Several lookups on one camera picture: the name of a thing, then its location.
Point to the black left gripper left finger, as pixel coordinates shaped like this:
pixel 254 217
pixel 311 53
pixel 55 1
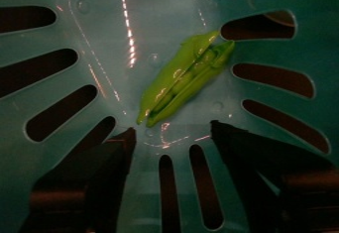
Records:
pixel 84 190

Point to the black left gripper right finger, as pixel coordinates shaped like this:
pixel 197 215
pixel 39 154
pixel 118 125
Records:
pixel 278 184

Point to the green toy pea pod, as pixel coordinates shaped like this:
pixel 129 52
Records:
pixel 177 75

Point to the teal slotted plastic basket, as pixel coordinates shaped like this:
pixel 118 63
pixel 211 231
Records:
pixel 154 19

